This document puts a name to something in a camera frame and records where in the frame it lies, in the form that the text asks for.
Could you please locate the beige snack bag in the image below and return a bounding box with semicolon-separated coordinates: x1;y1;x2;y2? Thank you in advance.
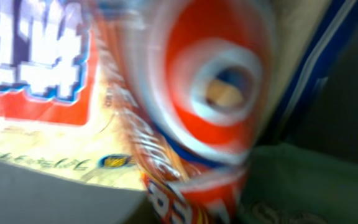
0;0;180;191

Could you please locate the red Top chocolate bar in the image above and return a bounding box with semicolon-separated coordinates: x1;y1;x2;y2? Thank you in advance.
89;0;275;223

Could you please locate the mint green wet wipes pack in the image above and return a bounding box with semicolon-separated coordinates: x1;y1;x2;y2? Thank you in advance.
237;144;358;224

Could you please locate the dark pouch in basket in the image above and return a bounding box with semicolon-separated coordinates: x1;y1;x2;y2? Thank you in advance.
259;0;358;163

